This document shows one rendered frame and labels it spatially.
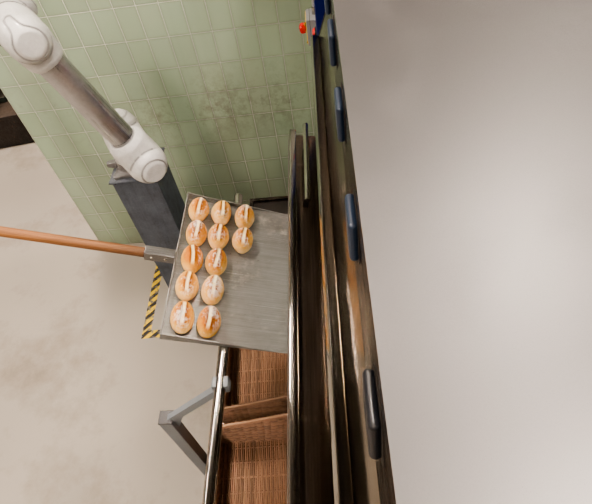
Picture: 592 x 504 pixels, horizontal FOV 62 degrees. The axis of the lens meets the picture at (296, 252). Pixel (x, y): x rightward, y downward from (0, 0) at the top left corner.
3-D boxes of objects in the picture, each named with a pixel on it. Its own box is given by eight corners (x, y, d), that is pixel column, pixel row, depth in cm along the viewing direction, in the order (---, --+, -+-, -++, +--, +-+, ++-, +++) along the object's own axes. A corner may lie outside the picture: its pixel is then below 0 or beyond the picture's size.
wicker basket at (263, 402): (340, 292, 217) (336, 252, 196) (354, 419, 180) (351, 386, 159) (230, 303, 220) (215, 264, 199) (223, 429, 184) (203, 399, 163)
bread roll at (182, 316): (192, 337, 137) (194, 327, 133) (168, 335, 135) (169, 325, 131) (195, 306, 143) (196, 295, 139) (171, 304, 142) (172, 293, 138)
